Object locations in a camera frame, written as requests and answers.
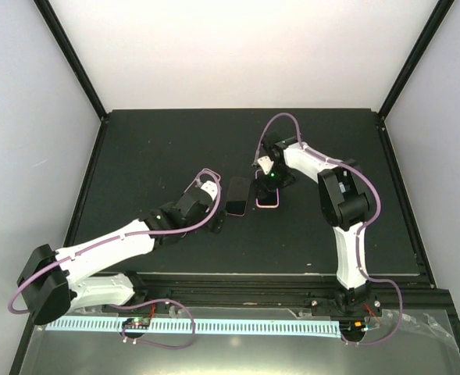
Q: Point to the small circuit board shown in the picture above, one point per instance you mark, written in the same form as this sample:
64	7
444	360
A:
136	323
362	326

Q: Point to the right rear black frame post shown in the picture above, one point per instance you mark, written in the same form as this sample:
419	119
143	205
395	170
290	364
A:
431	27

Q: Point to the pink cased phone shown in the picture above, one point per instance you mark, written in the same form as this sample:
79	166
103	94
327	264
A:
265	199

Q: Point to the white slotted cable duct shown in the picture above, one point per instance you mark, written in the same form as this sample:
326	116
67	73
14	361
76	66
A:
111	324

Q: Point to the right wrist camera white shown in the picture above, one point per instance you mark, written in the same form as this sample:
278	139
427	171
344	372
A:
264	164

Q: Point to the black frame post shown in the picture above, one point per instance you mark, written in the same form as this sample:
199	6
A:
54	25
431	27

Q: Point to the left small circuit board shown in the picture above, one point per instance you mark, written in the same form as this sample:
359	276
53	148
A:
136	323

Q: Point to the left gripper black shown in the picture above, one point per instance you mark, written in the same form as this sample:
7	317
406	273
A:
216	226

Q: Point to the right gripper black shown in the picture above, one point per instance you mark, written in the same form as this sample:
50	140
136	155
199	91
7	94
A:
289	180

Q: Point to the pink phone case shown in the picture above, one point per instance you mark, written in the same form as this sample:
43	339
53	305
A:
207	176

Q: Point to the left rear black frame post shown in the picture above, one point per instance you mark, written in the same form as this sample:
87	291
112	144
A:
54	25

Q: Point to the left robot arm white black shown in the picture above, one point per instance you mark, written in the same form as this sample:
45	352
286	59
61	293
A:
56	282

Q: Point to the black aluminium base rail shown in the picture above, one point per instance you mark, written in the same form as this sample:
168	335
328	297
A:
323	295

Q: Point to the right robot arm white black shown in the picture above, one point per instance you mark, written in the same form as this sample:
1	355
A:
346	203

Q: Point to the black phone pink edge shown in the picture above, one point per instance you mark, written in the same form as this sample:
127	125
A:
237	196

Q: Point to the right small circuit board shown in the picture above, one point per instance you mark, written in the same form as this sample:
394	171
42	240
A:
362	326

